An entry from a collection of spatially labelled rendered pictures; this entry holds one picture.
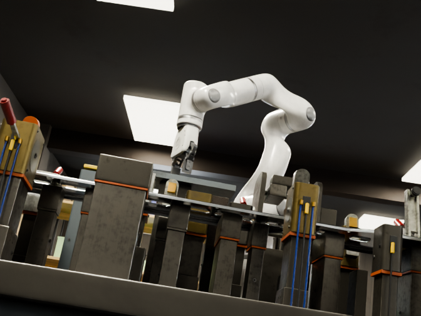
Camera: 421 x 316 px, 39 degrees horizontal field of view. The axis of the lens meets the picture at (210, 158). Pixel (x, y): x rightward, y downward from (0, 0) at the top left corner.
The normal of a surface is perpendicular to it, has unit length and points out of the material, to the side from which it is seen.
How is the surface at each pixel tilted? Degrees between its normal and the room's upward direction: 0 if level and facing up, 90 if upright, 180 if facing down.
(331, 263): 90
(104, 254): 90
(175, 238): 90
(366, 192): 90
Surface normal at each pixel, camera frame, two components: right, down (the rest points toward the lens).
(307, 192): 0.11, -0.33
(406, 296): -0.98, -0.18
